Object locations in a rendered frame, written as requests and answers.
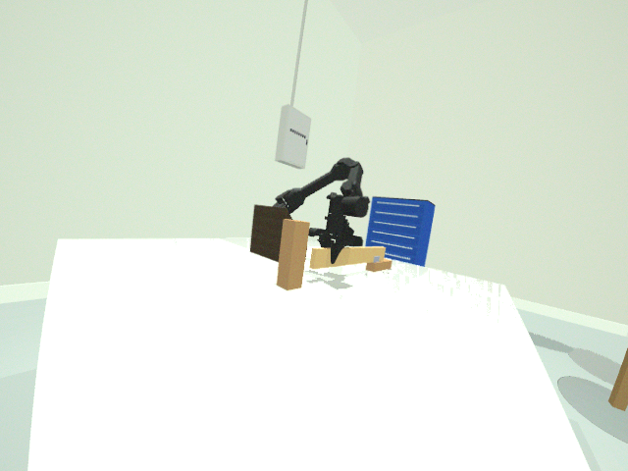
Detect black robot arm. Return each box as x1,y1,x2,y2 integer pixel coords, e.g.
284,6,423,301
273,157,370,218

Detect long brown wooden rail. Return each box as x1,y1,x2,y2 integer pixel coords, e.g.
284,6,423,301
309,246,386,270

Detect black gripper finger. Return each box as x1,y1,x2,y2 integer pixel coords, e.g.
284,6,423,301
331,242,348,264
317,239,335,248

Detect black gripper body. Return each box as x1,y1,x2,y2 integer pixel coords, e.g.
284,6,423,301
308,213,363,246

